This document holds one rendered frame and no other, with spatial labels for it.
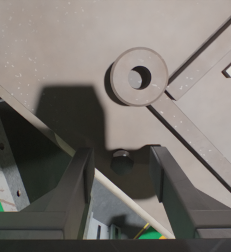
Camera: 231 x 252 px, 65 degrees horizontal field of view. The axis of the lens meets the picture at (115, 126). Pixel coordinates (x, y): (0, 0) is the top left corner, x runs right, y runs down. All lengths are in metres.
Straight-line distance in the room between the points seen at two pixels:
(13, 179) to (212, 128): 0.36
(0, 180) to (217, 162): 0.35
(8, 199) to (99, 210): 1.19
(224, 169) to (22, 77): 0.19
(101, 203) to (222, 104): 1.40
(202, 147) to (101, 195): 1.34
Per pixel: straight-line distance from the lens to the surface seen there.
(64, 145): 0.30
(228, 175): 0.19
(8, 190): 0.41
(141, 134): 0.16
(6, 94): 0.34
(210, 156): 0.17
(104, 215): 1.59
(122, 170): 0.16
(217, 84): 0.18
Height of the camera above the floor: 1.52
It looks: 75 degrees down
